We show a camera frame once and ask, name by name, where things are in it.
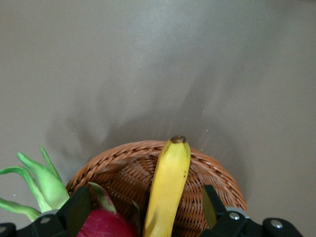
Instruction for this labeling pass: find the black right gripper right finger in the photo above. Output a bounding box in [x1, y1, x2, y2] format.
[198, 184, 304, 237]

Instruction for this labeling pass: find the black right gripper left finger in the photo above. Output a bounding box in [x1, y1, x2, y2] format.
[0, 186, 92, 237]

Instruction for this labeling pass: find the yellow banana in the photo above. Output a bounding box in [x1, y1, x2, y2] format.
[142, 135, 192, 237]

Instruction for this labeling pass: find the pink dragon fruit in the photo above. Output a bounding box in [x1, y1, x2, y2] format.
[0, 146, 142, 237]

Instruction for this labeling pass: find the brown wicker basket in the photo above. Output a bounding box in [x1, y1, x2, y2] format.
[65, 140, 248, 237]

